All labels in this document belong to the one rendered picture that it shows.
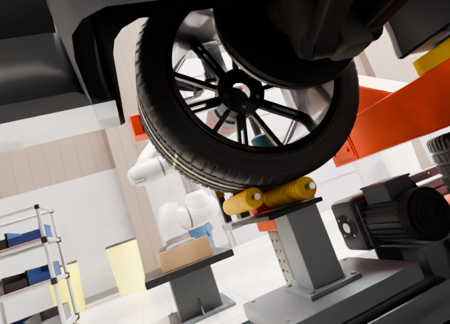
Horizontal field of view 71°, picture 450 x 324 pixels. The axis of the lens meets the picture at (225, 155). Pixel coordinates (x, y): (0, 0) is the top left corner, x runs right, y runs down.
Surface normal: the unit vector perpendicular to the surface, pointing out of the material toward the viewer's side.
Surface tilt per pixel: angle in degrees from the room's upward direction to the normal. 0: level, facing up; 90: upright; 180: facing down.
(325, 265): 90
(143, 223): 90
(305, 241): 90
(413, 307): 90
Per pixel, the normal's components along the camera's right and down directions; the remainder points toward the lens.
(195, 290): 0.23, -0.26
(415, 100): -0.92, 0.26
